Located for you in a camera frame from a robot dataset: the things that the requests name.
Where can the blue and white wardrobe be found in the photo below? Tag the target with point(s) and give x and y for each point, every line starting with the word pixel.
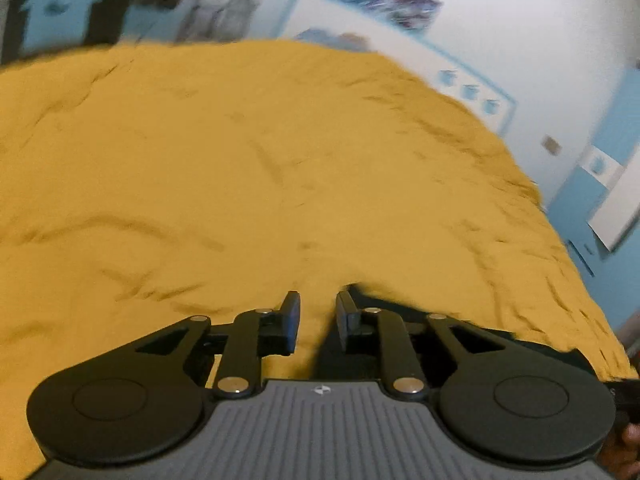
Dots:
pixel 600 200

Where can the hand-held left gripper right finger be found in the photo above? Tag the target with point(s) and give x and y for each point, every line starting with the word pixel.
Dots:
pixel 346 322

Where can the black pants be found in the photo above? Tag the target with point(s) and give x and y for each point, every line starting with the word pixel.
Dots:
pixel 560 355

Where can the blue pillow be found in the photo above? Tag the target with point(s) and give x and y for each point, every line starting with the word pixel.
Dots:
pixel 330 40

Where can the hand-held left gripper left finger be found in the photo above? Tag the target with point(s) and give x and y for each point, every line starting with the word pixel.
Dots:
pixel 291 322

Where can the dark desk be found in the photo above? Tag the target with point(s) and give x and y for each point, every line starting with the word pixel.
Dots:
pixel 135 15

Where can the person's right hand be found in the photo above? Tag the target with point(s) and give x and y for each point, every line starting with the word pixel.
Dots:
pixel 631 437

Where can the grey chair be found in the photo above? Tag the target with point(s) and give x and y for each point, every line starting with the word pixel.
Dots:
pixel 240 15
pixel 200 12

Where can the wall poster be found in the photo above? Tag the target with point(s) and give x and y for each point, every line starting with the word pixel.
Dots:
pixel 405 2

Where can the yellow quilt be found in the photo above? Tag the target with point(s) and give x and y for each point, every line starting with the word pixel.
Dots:
pixel 250 160

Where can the wall socket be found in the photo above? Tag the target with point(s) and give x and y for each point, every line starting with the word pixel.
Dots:
pixel 551 144

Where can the blue smiley face chair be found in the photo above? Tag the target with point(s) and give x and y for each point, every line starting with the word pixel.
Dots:
pixel 55 10

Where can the white and blue headboard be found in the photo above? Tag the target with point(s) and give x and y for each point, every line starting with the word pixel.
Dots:
pixel 375 40

